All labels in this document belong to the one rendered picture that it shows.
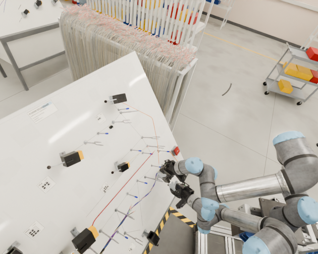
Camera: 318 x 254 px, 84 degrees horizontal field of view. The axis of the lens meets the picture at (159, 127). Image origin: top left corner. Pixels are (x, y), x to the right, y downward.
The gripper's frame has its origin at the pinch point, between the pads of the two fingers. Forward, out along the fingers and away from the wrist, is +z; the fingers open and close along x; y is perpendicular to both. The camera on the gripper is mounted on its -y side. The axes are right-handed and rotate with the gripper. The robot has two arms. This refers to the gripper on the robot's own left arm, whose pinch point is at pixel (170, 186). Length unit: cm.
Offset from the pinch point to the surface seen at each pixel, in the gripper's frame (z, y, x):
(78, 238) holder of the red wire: -20, 0, 62
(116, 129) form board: 4, 39, 42
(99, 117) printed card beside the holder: 3, 45, 51
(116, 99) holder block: -1, 55, 45
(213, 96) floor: 167, 74, -232
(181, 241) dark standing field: 27, -91, -54
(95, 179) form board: -5, 16, 53
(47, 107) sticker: -2, 49, 74
